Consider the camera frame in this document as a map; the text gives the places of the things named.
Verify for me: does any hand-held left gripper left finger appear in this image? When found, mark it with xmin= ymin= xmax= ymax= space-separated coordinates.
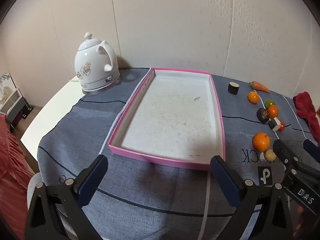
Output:
xmin=25 ymin=154 xmax=109 ymax=240

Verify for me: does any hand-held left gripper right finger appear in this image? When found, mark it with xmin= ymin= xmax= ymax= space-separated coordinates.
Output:
xmin=210 ymin=155 xmax=294 ymax=240

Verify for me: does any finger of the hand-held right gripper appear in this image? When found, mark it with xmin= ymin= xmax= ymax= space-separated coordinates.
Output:
xmin=303 ymin=139 xmax=320 ymax=164
xmin=272 ymin=139 xmax=300 ymax=188

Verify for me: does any small yellow potato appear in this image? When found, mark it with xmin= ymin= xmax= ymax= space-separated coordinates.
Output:
xmin=265 ymin=149 xmax=277 ymax=162

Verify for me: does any stemmed orange tangerine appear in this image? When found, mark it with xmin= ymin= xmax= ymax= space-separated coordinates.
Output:
xmin=252 ymin=132 xmax=270 ymax=152

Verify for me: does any split dark sugarcane piece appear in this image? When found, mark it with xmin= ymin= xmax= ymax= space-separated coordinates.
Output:
xmin=269 ymin=117 xmax=280 ymax=131

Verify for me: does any dark brown wrinkled fruit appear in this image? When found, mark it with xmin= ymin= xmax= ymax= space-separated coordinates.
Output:
xmin=257 ymin=108 xmax=270 ymax=123

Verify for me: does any orange carrot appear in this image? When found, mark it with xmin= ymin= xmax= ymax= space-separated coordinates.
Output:
xmin=249 ymin=81 xmax=271 ymax=93

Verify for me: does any round dark sugarcane piece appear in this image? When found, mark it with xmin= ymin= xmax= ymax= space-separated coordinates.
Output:
xmin=228 ymin=82 xmax=240 ymax=95

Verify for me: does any pink cardboard box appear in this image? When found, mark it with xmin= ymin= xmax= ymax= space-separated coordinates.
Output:
xmin=108 ymin=67 xmax=226 ymax=171

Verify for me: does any red cloth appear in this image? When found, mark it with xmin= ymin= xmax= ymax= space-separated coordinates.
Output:
xmin=293 ymin=92 xmax=320 ymax=143

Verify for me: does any grey blue tablecloth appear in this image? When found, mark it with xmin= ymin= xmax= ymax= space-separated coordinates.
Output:
xmin=37 ymin=67 xmax=320 ymax=240

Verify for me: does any red bed blanket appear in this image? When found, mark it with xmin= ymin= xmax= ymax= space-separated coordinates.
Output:
xmin=0 ymin=112 xmax=34 ymax=240

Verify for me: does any white bedside cabinet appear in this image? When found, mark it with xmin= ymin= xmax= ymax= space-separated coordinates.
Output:
xmin=0 ymin=86 xmax=34 ymax=128

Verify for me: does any white floral ceramic kettle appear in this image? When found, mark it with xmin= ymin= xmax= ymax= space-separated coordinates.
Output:
xmin=74 ymin=32 xmax=120 ymax=96

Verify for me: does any floral picture card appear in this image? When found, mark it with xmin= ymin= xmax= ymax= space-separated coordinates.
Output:
xmin=0 ymin=72 xmax=12 ymax=90

